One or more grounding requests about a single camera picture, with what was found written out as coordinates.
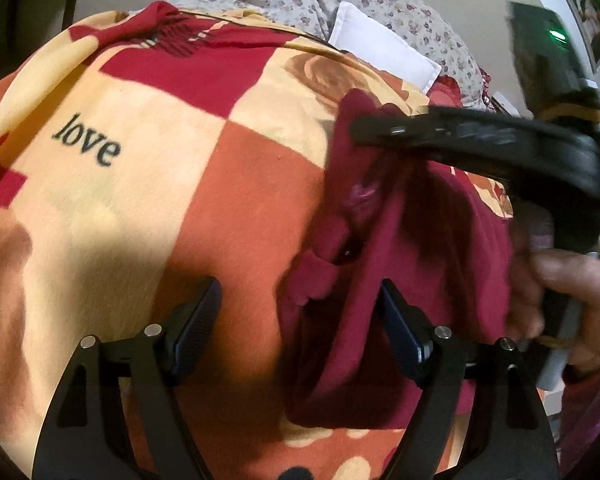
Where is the white folded cloth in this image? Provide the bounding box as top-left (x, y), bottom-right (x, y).
top-left (327, 1), bottom-right (442, 95)

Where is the person's right forearm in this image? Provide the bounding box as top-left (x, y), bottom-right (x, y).
top-left (557, 367), bottom-right (600, 466)

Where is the person's right hand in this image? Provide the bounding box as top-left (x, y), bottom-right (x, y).
top-left (504, 210), bottom-right (600, 377)

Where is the framed wall picture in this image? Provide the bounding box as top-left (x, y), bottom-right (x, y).
top-left (560, 0), bottom-right (600, 77)

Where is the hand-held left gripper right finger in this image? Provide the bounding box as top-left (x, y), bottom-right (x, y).
top-left (380, 279), bottom-right (561, 480)

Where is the orange red printed blanket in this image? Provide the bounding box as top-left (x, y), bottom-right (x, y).
top-left (0, 2), bottom-right (521, 480)

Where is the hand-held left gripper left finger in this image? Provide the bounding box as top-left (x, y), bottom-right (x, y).
top-left (32, 276), bottom-right (223, 480)

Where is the maroon small garment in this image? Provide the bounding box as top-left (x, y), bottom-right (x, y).
top-left (279, 87), bottom-right (520, 432)

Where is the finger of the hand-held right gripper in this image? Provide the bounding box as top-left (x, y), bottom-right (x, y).
top-left (349, 108), bottom-right (533, 182)

